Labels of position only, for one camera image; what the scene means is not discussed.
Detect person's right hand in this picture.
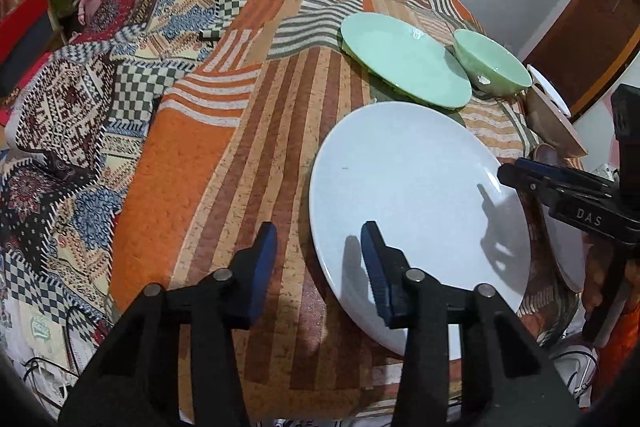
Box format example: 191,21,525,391
580,244,615,323

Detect green bowl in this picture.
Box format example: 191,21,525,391
453,29,533,96

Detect red board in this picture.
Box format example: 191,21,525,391
0,0,56,62

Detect green plate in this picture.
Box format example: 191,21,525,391
340,13,472,110

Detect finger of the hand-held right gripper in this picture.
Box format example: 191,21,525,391
497,164,567,208
515,157,618,188

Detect patchwork printed blanket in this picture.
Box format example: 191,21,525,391
0,0,278,358

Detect person's right forearm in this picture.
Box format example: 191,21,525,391
597,257,640,388

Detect striped orange tablecloth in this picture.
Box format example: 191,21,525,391
107,0,586,423

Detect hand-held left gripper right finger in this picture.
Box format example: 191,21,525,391
360,221,583,427

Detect large white plate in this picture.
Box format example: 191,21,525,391
308,102,532,360

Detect white bowl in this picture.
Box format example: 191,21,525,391
525,64,588,158

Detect brown wooden door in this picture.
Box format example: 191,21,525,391
522,0,640,118

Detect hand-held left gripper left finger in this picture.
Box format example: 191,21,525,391
59,222,278,427

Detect small white plate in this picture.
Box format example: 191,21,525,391
542,202,586,293

